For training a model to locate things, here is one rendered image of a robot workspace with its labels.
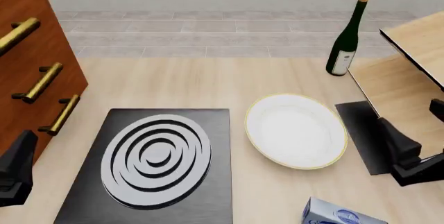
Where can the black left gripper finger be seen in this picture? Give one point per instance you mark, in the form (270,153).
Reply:
(21,156)

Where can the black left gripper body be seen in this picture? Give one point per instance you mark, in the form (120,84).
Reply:
(14,192)

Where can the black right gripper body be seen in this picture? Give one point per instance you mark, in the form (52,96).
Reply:
(419,172)

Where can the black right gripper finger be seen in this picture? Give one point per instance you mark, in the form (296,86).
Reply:
(399,146)
(438,109)

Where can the white plate with gold rim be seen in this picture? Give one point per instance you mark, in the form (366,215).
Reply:
(295,133)

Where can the flat black stove plate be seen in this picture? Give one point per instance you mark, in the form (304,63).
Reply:
(211,177)

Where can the wooden rack with black base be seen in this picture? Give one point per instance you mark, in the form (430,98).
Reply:
(399,78)

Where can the blue and white carton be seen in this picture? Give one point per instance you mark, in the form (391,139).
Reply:
(329,213)

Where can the brown wooden cabinet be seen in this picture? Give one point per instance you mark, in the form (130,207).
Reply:
(41,49)

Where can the dark green wine bottle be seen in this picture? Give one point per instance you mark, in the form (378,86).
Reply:
(343,52)

